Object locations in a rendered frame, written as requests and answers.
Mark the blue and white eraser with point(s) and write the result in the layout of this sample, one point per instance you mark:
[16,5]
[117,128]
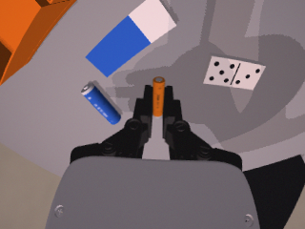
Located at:
[134,33]

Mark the blue aa battery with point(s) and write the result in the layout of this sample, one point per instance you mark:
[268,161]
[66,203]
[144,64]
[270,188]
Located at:
[101,103]

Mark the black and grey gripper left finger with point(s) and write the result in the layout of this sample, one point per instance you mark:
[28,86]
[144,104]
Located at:
[126,142]

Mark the white domino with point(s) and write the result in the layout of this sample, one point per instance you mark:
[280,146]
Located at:
[225,70]

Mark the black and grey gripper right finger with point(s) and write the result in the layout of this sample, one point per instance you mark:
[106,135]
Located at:
[183,143]

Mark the orange three-compartment bin rack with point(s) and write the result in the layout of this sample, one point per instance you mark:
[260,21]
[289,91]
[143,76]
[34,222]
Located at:
[25,23]

